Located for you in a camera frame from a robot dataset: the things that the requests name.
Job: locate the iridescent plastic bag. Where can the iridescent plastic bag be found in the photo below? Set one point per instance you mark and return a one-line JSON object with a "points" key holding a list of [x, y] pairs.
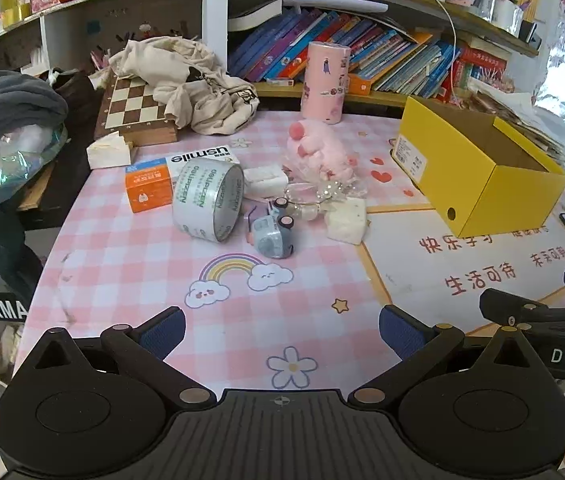
{"points": [[12, 170]]}

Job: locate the grey blue toy car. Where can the grey blue toy car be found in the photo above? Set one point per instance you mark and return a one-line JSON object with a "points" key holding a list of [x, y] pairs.
{"points": [[270, 237]]}

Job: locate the dark brown bag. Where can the dark brown bag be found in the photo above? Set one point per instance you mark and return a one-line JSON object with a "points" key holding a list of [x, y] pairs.
{"points": [[75, 90]]}

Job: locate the small black device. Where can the small black device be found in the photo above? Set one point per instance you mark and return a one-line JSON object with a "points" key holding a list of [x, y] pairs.
{"points": [[530, 31]]}

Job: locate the beige cloth bag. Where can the beige cloth bag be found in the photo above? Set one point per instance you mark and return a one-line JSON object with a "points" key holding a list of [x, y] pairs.
{"points": [[177, 60]]}

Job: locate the pink plush pig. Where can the pink plush pig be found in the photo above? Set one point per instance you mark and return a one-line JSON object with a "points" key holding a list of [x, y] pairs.
{"points": [[317, 147]]}

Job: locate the thick black-edged book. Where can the thick black-edged book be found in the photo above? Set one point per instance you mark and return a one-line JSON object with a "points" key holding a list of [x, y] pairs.
{"points": [[255, 15]]}

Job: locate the row of colourful books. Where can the row of colourful books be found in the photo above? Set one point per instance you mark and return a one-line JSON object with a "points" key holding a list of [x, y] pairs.
{"points": [[387, 55]]}

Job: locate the clear tape roll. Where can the clear tape roll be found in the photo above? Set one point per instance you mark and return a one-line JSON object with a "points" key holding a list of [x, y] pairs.
{"points": [[197, 200]]}

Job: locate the yellow cardboard box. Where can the yellow cardboard box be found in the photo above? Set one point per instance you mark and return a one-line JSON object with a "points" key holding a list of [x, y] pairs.
{"points": [[512, 195]]}

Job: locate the white eraser block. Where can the white eraser block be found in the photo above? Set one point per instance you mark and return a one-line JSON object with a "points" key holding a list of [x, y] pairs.
{"points": [[262, 180]]}

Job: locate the silver tin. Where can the silver tin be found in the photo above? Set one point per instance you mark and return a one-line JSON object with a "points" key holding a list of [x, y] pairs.
{"points": [[507, 15]]}

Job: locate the white lamp bar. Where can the white lamp bar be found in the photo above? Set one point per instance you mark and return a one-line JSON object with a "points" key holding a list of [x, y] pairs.
{"points": [[332, 2]]}

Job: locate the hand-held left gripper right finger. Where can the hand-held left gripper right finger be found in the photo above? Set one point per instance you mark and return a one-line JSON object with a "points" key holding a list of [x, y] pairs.
{"points": [[402, 331]]}

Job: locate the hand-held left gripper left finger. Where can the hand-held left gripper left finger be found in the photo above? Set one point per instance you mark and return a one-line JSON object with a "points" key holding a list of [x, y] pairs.
{"points": [[162, 332]]}

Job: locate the pink cylindrical canister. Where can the pink cylindrical canister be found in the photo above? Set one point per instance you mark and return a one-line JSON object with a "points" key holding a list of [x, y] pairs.
{"points": [[325, 85]]}

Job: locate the pink checkered desk mat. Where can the pink checkered desk mat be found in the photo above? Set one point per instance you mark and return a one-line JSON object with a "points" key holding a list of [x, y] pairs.
{"points": [[137, 270]]}

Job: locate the small orange box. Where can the small orange box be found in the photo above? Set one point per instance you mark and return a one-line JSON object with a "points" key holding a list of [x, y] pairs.
{"points": [[147, 192]]}

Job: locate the wooden chessboard box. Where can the wooden chessboard box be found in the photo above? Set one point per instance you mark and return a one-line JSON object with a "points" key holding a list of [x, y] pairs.
{"points": [[130, 105]]}

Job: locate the grey cloth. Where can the grey cloth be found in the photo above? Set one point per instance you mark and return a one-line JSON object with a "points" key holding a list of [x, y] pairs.
{"points": [[7, 105]]}

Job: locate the pile of papers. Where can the pile of papers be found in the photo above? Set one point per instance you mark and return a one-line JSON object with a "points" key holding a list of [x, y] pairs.
{"points": [[522, 110]]}

